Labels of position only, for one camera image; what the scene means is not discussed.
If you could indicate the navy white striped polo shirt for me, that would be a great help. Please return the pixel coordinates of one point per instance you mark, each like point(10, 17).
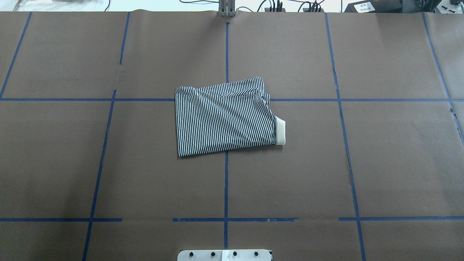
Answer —
point(226, 116)

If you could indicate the black orange power strip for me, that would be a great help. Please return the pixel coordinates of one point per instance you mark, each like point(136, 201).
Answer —
point(305, 6)

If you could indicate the black computer box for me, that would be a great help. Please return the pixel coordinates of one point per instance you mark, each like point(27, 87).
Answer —
point(375, 6)

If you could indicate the aluminium frame post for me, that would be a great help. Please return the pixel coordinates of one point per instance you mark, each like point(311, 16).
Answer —
point(226, 8)

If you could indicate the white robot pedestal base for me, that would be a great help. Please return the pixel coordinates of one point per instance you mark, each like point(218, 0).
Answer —
point(225, 255)

